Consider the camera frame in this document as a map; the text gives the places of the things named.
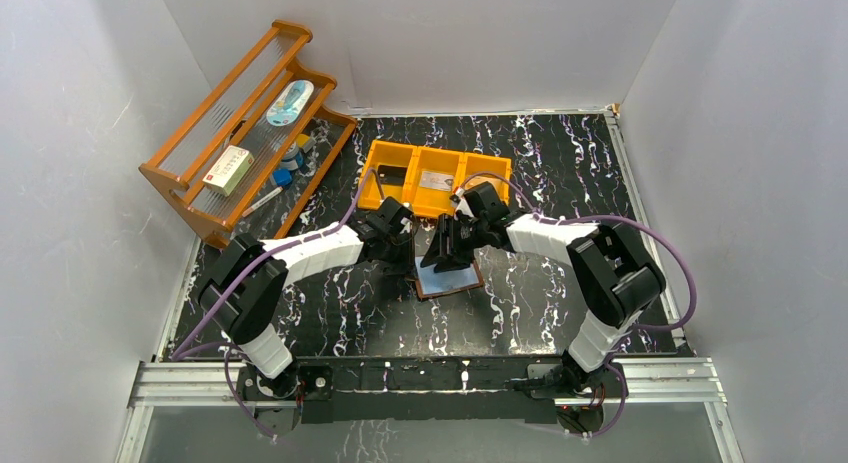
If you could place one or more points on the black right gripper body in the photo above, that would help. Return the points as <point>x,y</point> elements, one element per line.
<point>477,229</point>

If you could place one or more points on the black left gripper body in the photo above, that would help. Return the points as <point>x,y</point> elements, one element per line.
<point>400,249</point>

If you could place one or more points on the orange leather card holder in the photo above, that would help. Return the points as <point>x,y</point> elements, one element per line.
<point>429,284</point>

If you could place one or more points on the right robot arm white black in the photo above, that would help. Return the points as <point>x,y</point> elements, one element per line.
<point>617,277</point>

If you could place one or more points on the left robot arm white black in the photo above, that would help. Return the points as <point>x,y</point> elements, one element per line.
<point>241,290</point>

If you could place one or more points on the black card in bin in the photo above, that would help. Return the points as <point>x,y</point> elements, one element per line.
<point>391,175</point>

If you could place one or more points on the grey card in bin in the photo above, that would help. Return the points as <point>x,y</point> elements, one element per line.
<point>436,181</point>

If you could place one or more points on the yellow right bin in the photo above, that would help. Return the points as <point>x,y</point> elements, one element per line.
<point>479,168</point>

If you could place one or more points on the yellow bin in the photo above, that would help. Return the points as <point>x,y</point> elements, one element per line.
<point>385,153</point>
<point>431,203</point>
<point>479,168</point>

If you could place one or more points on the yellow middle bin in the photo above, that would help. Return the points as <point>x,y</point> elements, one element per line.
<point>431,203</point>

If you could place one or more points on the yellow left bin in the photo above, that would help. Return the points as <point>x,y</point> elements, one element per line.
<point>385,153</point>

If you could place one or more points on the white marker pen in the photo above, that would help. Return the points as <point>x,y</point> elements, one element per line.
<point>262,201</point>

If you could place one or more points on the blue small cube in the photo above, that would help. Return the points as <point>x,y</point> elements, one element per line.
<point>281,178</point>

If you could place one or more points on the blue white tape roll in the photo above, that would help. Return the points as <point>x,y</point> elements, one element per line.
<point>293,160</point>

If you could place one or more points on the orange wooden shelf rack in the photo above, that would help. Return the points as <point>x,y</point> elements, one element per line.
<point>234,114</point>

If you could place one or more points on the white blue oval case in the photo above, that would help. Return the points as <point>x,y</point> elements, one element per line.
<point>290,103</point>

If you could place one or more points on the white red box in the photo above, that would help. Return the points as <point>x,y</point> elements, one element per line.
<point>228,170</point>

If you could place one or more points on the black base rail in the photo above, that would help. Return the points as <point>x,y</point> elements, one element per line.
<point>532,389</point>

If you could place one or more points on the aluminium frame rail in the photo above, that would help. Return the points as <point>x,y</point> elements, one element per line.
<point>209,384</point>

